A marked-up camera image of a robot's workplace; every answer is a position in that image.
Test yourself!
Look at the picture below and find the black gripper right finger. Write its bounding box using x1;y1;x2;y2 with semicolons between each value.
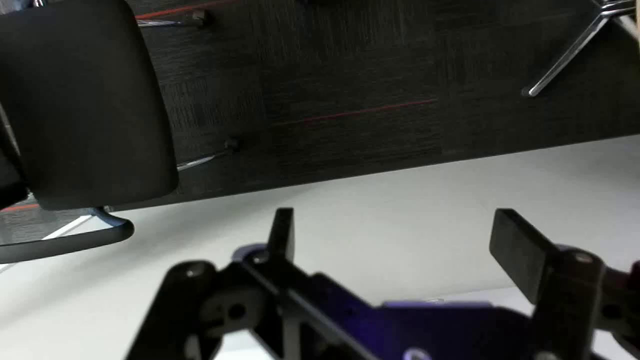
488;207;640;360

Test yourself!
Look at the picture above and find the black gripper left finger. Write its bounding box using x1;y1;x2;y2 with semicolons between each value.
125;207;376;360

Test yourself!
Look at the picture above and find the chrome table base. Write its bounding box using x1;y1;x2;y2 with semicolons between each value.
524;0;640;100

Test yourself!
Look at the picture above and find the black office chair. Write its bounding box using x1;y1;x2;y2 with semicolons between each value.
0;0;243;267

